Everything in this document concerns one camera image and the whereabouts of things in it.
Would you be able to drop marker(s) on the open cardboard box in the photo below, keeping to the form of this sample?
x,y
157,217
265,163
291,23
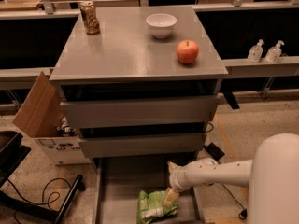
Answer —
x,y
41,118

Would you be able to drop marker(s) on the grey top drawer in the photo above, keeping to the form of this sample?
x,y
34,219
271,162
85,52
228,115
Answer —
x,y
117,113

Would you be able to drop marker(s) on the grey middle drawer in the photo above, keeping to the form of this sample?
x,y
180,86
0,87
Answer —
x,y
142,145

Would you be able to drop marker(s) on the clear pump bottle left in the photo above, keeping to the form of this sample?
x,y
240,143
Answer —
x,y
256,52

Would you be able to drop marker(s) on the red apple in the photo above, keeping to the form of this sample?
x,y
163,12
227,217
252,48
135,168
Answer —
x,y
187,51

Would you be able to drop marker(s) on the gold patterned drink can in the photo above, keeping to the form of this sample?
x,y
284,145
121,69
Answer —
x,y
88,13

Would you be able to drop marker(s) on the clear pump bottle right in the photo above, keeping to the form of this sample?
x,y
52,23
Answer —
x,y
274,53

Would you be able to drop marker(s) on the grey open bottom drawer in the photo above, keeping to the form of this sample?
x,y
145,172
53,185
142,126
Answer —
x,y
120,179

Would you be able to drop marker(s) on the white ceramic bowl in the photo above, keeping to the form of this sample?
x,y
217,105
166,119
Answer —
x,y
161,25

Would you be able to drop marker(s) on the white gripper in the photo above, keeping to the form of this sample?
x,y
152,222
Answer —
x,y
179,177

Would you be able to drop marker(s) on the grey metal railing shelf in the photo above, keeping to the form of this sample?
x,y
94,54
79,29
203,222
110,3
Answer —
x,y
255,66

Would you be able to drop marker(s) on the green rice chip bag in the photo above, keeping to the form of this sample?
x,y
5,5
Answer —
x,y
150,207

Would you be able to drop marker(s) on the black power adapter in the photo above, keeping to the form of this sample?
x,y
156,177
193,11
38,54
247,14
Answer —
x,y
215,152

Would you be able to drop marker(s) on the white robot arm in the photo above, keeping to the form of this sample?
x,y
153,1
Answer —
x,y
272,177

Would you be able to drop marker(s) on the grey drawer cabinet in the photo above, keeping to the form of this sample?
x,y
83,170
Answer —
x,y
140,94

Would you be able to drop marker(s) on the clear pump bottle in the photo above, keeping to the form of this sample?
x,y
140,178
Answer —
x,y
274,53
256,52

